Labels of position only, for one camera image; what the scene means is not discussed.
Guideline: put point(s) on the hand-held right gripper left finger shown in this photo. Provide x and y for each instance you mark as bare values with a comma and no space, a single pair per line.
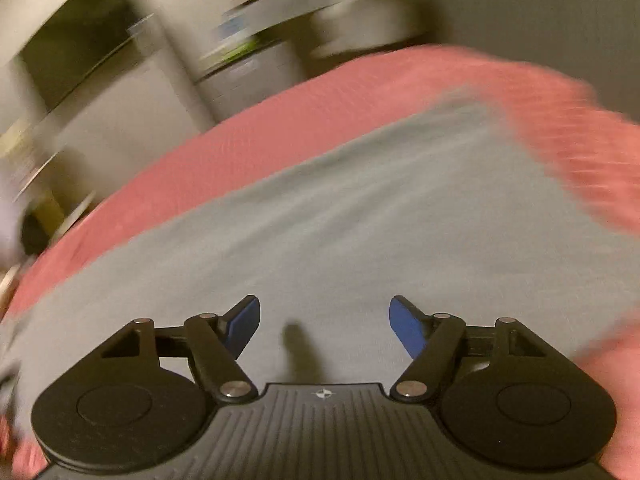
245,322

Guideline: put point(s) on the green packet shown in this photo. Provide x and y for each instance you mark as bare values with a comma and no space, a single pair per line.
235,52

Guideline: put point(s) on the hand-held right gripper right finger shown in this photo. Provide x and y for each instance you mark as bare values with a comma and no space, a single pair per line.
407,330

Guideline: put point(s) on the pink textured blanket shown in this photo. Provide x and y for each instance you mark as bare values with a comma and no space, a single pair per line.
300,110

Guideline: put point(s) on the small grey cabinet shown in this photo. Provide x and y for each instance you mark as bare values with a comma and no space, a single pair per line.
250,85

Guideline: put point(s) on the grey pants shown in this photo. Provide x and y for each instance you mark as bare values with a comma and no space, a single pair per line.
350,210

